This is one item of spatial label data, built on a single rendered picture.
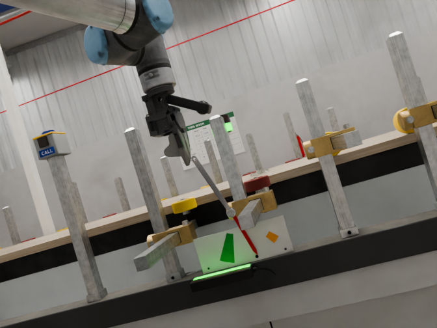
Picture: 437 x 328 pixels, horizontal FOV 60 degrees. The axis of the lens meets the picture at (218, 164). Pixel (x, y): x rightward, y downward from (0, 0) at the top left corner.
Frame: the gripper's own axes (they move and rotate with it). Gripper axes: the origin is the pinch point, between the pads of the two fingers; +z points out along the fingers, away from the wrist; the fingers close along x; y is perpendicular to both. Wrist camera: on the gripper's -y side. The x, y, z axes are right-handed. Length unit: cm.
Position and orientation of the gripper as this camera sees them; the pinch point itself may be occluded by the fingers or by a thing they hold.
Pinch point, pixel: (189, 160)
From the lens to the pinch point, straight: 99.5
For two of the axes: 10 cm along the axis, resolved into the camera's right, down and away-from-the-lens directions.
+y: -9.4, 2.8, 1.9
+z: 2.8, 9.6, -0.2
